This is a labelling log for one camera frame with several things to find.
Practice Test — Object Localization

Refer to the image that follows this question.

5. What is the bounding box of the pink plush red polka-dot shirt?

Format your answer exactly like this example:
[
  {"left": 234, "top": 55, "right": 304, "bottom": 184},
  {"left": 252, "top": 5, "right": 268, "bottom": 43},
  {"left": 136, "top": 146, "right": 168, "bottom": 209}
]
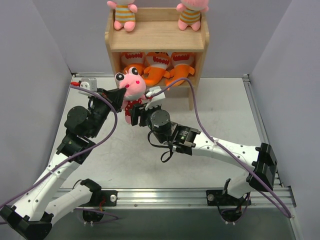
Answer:
[{"left": 114, "top": 66, "right": 147, "bottom": 124}]

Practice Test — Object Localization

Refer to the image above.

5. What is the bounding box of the orange shark plush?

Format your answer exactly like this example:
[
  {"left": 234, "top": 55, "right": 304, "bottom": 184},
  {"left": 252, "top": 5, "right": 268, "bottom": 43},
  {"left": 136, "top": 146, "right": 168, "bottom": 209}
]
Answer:
[
  {"left": 120, "top": 51, "right": 146, "bottom": 75},
  {"left": 143, "top": 52, "right": 171, "bottom": 87},
  {"left": 165, "top": 52, "right": 196, "bottom": 86}
]

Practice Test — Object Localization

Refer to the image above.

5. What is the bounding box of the pink plush striped shirt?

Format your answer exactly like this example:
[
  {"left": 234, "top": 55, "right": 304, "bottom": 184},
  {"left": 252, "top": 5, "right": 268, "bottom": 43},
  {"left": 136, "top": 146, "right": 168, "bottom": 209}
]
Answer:
[
  {"left": 107, "top": 0, "right": 138, "bottom": 32},
  {"left": 176, "top": 0, "right": 209, "bottom": 32}
]

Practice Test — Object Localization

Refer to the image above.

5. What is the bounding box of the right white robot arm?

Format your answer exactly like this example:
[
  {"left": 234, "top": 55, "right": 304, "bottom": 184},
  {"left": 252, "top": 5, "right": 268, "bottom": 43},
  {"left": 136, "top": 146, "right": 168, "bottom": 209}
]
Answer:
[{"left": 129, "top": 104, "right": 278, "bottom": 205}]

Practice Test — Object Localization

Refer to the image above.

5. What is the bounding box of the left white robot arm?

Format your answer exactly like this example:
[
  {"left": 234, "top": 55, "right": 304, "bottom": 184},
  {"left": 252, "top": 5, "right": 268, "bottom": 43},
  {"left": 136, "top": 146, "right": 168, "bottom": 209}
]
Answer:
[{"left": 0, "top": 88, "right": 126, "bottom": 240}]

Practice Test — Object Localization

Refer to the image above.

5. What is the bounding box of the wooden three-tier shelf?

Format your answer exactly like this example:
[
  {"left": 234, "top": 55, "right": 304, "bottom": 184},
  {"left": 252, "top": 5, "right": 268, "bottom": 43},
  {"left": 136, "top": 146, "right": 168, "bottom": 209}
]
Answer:
[{"left": 104, "top": 7, "right": 211, "bottom": 111}]

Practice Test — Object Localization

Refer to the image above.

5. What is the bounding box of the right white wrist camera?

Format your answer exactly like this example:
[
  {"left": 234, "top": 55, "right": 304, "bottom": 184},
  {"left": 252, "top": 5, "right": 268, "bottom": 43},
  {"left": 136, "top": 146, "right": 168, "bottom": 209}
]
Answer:
[{"left": 144, "top": 86, "right": 166, "bottom": 110}]

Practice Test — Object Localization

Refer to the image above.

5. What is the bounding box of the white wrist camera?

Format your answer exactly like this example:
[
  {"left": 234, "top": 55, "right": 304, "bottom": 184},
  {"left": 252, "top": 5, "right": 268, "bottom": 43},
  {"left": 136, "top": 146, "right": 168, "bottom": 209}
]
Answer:
[
  {"left": 144, "top": 86, "right": 166, "bottom": 110},
  {"left": 70, "top": 77, "right": 98, "bottom": 93}
]

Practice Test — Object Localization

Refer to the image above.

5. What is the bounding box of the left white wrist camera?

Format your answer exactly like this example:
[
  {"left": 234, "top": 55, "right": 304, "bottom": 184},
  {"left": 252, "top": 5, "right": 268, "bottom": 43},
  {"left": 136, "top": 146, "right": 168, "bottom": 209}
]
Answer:
[{"left": 70, "top": 77, "right": 98, "bottom": 93}]

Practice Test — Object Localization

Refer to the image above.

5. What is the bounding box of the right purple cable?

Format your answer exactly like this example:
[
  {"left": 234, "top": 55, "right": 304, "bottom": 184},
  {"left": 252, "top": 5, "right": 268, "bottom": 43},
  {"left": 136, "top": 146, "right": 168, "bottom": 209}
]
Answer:
[{"left": 147, "top": 77, "right": 293, "bottom": 219}]

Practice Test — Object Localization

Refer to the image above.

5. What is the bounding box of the purple cable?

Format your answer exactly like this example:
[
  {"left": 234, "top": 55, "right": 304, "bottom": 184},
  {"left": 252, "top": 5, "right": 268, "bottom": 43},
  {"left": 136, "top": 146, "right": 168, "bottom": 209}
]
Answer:
[
  {"left": 0, "top": 82, "right": 121, "bottom": 226},
  {"left": 147, "top": 77, "right": 293, "bottom": 219}
]

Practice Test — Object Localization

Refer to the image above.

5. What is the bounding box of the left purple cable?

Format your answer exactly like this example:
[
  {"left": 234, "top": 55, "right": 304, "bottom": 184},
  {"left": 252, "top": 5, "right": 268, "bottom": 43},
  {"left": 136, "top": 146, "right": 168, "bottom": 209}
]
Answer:
[{"left": 0, "top": 82, "right": 121, "bottom": 226}]

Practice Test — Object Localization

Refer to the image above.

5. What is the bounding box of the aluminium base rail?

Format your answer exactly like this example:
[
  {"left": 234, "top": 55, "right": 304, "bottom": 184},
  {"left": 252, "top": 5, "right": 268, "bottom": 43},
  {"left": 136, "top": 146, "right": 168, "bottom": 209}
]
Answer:
[{"left": 101, "top": 187, "right": 296, "bottom": 209}]

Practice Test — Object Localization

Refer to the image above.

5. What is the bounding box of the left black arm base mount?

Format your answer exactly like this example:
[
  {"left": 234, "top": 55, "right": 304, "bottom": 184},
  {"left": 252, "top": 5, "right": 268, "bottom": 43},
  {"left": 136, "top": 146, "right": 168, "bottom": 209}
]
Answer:
[{"left": 80, "top": 178, "right": 118, "bottom": 207}]

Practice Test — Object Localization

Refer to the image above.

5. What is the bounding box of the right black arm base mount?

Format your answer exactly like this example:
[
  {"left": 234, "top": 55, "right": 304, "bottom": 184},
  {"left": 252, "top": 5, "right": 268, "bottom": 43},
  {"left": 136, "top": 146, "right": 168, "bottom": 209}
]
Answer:
[{"left": 206, "top": 178, "right": 252, "bottom": 207}]

